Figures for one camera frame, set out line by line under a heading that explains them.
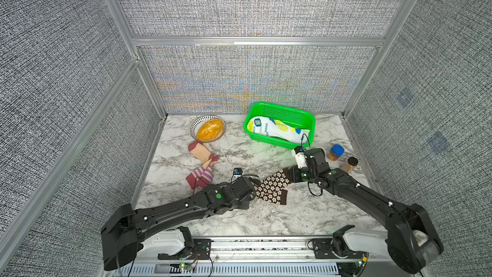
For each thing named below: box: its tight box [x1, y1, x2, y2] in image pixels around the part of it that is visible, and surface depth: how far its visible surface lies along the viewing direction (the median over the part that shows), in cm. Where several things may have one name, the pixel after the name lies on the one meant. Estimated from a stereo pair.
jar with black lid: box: [341, 156, 359, 174], surface depth 90 cm
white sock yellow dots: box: [246, 116, 311, 144], surface depth 108 cm
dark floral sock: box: [248, 167, 293, 206], surface depth 89 cm
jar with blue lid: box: [327, 143, 345, 161], surface depth 99 cm
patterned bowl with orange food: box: [190, 115, 227, 143], surface depth 108 cm
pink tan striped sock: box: [185, 140, 220, 190], surface depth 94 cm
